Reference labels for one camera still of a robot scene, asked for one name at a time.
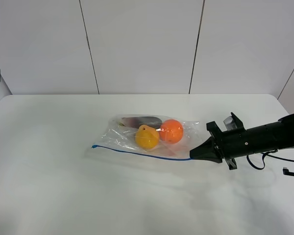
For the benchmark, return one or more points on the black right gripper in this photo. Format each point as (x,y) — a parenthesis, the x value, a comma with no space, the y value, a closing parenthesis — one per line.
(221,145)

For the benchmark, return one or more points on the clear zip bag blue seal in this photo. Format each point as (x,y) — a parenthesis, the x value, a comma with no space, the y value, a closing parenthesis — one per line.
(121,139)

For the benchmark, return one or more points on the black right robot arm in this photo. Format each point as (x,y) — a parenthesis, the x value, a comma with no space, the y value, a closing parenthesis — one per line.
(270,138)

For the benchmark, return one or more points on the orange fruit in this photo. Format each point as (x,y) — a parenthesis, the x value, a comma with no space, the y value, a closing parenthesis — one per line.
(171,131)

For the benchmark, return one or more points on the yellow pear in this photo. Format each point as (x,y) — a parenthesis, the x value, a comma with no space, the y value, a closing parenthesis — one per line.
(147,137)

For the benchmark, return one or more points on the dark purple eggplant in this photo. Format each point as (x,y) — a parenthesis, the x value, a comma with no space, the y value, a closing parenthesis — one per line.
(136,122)

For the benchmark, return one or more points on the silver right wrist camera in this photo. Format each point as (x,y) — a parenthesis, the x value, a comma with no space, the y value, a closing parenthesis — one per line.
(230,123)

